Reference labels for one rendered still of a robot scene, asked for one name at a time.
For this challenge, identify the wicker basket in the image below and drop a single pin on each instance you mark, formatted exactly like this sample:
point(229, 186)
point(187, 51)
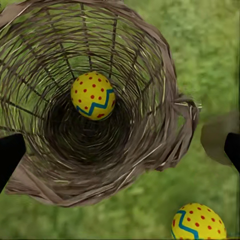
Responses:
point(145, 144)

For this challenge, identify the tree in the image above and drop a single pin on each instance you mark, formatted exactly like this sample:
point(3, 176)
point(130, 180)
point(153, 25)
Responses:
point(215, 131)

